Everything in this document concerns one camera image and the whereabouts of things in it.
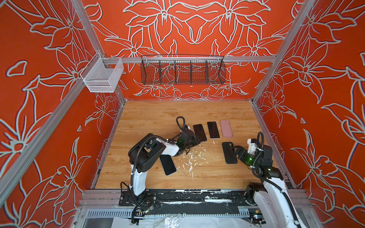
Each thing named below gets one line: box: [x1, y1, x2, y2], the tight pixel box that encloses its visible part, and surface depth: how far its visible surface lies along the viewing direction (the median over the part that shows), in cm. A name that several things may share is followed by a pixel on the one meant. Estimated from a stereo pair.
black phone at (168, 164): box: [159, 154, 177, 176], surface depth 85 cm
